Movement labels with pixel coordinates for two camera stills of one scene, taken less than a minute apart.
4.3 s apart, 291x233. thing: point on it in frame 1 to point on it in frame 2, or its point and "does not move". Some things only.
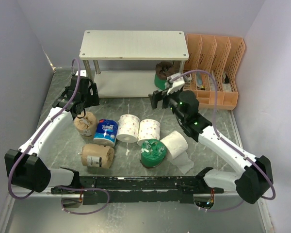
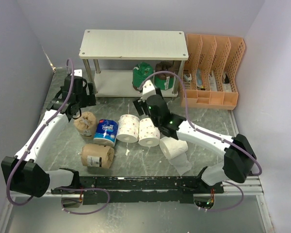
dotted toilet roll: (149, 129) does not move
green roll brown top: (163, 70) does not move
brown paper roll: (85, 123) does not move
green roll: (153, 152) to (140, 71)
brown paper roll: (97, 155) does not move
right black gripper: (154, 97) to (138, 106)
